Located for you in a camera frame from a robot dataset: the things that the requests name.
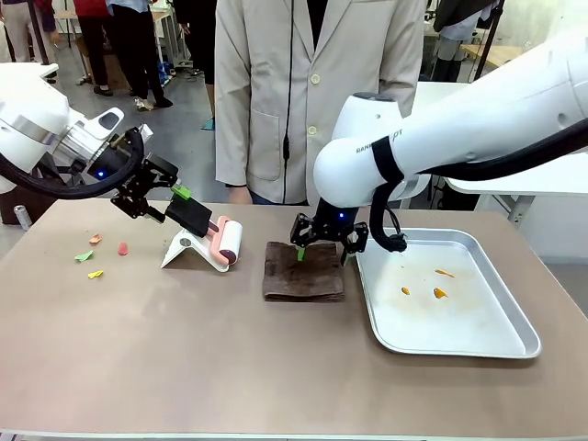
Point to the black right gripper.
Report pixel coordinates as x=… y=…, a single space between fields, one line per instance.
x=337 y=222

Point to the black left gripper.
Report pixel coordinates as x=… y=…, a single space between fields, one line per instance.
x=108 y=166

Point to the brown towel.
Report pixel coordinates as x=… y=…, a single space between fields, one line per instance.
x=303 y=280

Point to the person's left forearm beige sleeve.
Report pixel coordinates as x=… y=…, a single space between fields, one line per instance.
x=399 y=92

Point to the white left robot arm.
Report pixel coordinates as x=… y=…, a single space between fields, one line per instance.
x=27 y=119

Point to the person's right forearm beige sleeve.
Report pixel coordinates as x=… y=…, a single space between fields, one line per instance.
x=229 y=138

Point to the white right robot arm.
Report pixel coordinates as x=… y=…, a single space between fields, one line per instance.
x=459 y=124

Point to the person's right hand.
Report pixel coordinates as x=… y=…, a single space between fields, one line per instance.
x=240 y=194

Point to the red paper scrap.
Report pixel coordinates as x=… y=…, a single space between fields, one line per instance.
x=123 y=248

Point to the white lint roller stand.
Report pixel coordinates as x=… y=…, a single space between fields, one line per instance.
x=177 y=252

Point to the orange paper scrap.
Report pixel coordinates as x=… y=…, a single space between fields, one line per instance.
x=95 y=238

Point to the green paper scrap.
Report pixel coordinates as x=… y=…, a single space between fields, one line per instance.
x=84 y=256

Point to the yellow paper scrap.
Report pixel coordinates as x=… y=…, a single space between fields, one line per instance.
x=95 y=274

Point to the brown cardboard box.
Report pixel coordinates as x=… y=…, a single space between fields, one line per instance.
x=117 y=71

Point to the silver metal can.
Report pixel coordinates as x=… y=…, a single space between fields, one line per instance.
x=21 y=217

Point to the dark brown box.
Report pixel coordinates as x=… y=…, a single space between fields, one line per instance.
x=18 y=200

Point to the bystander blue shirt dark trousers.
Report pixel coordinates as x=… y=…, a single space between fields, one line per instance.
x=140 y=50

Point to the person torso beige jacket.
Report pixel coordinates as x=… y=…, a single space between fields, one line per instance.
x=266 y=92

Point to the bystander in black clothes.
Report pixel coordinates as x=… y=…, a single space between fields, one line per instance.
x=200 y=41

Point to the bystander red top black trousers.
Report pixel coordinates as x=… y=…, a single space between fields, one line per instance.
x=94 y=41

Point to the silver metal tray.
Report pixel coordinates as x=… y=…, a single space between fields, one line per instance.
x=459 y=331

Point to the white background table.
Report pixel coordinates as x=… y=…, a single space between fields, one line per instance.
x=528 y=184

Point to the bystander beige trousers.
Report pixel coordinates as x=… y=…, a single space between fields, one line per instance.
x=18 y=27

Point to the wooden background desk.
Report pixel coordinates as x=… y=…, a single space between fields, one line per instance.
x=494 y=55

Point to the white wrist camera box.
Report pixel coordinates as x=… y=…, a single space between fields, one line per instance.
x=146 y=132

